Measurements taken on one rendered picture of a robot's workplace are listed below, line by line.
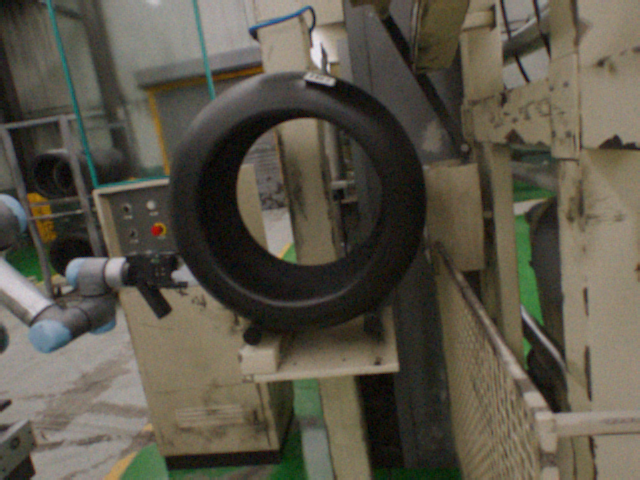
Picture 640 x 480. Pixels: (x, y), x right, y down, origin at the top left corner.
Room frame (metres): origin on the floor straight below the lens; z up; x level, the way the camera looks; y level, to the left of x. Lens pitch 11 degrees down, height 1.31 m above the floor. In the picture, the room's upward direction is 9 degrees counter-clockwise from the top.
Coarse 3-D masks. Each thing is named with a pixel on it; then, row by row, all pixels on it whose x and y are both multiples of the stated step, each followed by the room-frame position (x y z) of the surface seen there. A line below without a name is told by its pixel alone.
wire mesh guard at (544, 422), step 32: (448, 256) 1.04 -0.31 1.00; (448, 288) 1.06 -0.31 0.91; (448, 320) 1.12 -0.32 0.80; (480, 320) 0.67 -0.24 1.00; (448, 352) 1.21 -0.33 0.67; (480, 352) 0.73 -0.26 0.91; (448, 384) 1.28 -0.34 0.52; (480, 384) 0.76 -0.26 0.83; (512, 384) 0.50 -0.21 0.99; (480, 416) 0.79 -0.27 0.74; (512, 416) 0.55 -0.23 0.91; (544, 416) 0.42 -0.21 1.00; (480, 448) 0.82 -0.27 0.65; (512, 448) 0.56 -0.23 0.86; (544, 448) 0.42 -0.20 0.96
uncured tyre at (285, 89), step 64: (192, 128) 0.99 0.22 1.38; (256, 128) 1.22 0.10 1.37; (384, 128) 0.91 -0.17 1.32; (192, 192) 0.96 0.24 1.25; (384, 192) 0.90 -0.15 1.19; (192, 256) 0.97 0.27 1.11; (256, 256) 1.23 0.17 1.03; (384, 256) 0.90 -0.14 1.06; (256, 320) 0.97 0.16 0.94; (320, 320) 0.93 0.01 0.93
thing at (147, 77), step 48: (48, 0) 1.81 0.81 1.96; (96, 0) 1.79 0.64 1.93; (144, 0) 1.76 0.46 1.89; (192, 0) 1.73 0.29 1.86; (96, 48) 1.80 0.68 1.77; (144, 48) 1.77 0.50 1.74; (192, 48) 1.74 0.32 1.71; (96, 96) 1.81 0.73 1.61; (144, 96) 1.78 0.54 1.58; (192, 96) 1.75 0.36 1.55; (96, 144) 1.81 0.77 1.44; (144, 144) 1.78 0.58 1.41
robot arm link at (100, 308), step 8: (88, 296) 1.10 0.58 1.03; (96, 296) 1.11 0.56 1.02; (104, 296) 1.12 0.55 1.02; (112, 296) 1.14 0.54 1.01; (80, 304) 1.08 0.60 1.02; (88, 304) 1.09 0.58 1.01; (96, 304) 1.10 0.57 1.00; (104, 304) 1.11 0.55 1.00; (112, 304) 1.14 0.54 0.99; (88, 312) 1.07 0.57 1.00; (96, 312) 1.09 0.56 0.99; (104, 312) 1.11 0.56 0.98; (112, 312) 1.13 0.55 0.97; (96, 320) 1.08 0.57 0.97; (104, 320) 1.11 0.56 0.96; (112, 320) 1.13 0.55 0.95; (96, 328) 1.11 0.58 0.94; (104, 328) 1.11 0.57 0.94; (112, 328) 1.13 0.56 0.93
